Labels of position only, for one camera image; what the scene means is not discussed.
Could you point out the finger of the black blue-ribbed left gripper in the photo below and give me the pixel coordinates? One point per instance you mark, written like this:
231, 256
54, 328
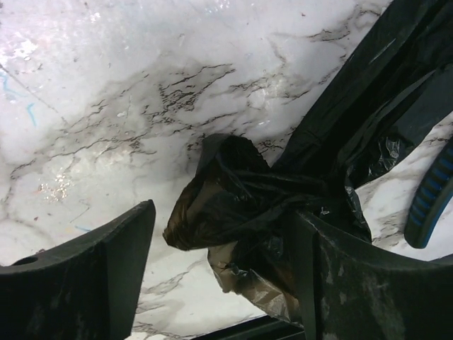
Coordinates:
430, 199

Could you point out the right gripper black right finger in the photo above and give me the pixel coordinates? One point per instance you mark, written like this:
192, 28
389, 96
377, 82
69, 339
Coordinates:
350, 289

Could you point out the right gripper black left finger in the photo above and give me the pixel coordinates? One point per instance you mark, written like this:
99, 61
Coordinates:
86, 288

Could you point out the black plastic trash bag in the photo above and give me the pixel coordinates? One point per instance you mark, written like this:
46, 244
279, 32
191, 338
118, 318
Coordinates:
392, 91

